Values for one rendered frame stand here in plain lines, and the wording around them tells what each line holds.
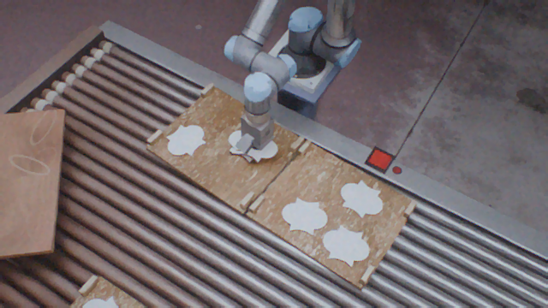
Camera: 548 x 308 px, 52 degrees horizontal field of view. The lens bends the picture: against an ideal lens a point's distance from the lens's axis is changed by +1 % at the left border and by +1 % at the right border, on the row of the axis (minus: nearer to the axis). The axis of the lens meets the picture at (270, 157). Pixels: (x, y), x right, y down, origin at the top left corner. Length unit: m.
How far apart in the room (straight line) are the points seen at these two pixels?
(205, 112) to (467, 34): 2.28
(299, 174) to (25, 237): 0.83
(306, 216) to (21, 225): 0.82
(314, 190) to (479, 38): 2.30
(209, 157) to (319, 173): 0.37
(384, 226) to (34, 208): 1.03
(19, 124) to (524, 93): 2.75
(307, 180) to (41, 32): 2.44
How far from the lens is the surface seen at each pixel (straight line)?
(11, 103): 2.11
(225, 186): 1.76
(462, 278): 1.75
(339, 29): 1.86
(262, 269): 1.65
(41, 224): 1.68
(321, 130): 1.93
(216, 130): 1.89
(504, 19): 4.04
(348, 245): 1.67
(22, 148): 1.85
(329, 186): 1.77
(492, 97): 3.51
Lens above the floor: 2.43
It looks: 55 degrees down
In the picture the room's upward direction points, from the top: 2 degrees clockwise
